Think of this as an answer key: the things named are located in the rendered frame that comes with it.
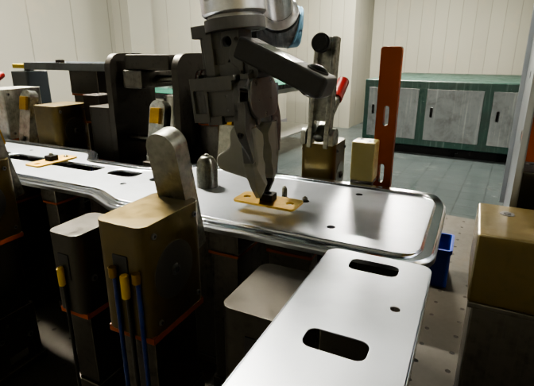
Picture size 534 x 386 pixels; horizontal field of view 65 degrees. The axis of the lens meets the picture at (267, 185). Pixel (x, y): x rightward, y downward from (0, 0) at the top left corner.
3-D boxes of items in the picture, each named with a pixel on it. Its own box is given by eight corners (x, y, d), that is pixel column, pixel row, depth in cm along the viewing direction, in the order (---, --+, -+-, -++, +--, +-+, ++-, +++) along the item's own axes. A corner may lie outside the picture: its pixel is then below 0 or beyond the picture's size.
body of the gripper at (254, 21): (226, 120, 58) (215, 27, 54) (284, 117, 54) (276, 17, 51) (194, 129, 51) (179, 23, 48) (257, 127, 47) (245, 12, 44)
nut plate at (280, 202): (231, 201, 54) (231, 192, 53) (245, 192, 57) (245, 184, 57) (292, 212, 50) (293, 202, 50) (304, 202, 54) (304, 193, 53)
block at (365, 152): (338, 346, 74) (351, 140, 63) (344, 334, 77) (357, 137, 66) (358, 352, 73) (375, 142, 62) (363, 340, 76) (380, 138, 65)
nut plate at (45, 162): (38, 167, 73) (36, 161, 73) (24, 165, 75) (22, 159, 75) (78, 157, 80) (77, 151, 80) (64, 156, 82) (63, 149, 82)
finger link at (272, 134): (245, 184, 59) (235, 119, 56) (284, 186, 57) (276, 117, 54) (234, 192, 57) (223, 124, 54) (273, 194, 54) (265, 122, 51)
